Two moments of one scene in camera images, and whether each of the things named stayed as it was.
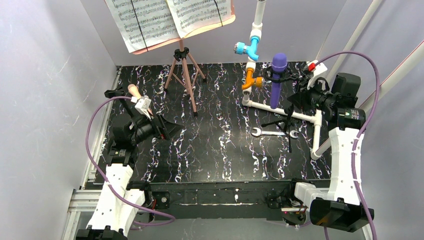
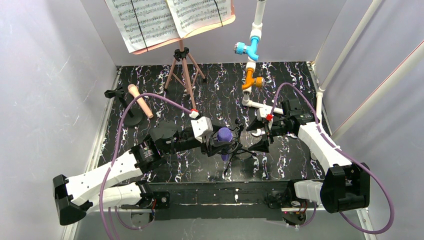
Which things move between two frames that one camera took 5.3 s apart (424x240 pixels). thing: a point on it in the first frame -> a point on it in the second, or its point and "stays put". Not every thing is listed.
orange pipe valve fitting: [257, 81] stays put
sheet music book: [139, 25] stays put
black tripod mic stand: [287, 123] -> [236, 147]
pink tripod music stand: [184, 71] stays put
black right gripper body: [306, 98] -> [267, 133]
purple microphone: [279, 64] -> [225, 134]
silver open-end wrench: [291, 133] stays put
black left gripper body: [159, 127] -> [208, 144]
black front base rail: [256, 199] stays put
